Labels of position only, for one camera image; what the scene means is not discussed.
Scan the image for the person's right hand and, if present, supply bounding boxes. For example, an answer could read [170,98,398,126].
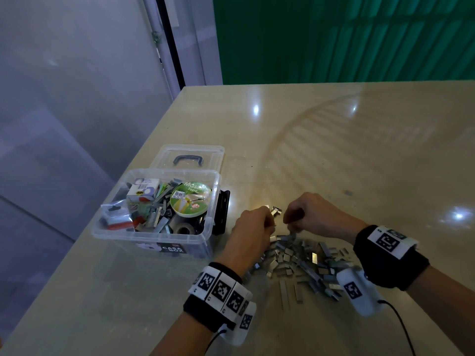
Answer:
[283,192,370,244]

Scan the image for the person's left hand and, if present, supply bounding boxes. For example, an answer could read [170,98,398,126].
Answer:
[217,205,277,279]

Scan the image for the pile of metal staple strips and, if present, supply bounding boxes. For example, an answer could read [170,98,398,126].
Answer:
[248,233,357,312]

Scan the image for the small clear tape roll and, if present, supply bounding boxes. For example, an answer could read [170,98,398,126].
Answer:
[169,220,197,236]

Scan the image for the green sticky note pad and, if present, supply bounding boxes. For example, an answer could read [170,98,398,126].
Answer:
[155,181,171,208]

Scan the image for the small white staple box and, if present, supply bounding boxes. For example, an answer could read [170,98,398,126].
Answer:
[126,178,160,203]

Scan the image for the red stapler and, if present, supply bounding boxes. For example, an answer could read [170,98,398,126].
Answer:
[102,219,136,231]

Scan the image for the transparent storage box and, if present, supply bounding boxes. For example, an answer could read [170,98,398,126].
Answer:
[91,168,231,259]

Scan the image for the person's left forearm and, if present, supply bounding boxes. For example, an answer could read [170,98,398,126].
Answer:
[150,311,216,356]

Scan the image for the person's right forearm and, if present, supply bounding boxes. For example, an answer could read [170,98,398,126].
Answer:
[407,265,475,356]

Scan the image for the black marker wristband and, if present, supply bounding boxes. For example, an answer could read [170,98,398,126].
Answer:
[183,262,257,332]
[353,224,430,290]

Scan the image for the transparent box lid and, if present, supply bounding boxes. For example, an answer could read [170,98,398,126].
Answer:
[148,144,226,175]

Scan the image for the green curtain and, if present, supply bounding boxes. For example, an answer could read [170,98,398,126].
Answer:
[213,0,475,86]

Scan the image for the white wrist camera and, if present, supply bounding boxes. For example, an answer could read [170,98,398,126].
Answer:
[335,267,381,317]
[223,302,258,347]

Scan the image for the black camera cable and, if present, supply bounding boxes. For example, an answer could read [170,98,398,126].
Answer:
[204,326,228,356]
[377,299,418,356]

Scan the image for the black window post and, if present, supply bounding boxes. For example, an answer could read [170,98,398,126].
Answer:
[152,0,187,91]

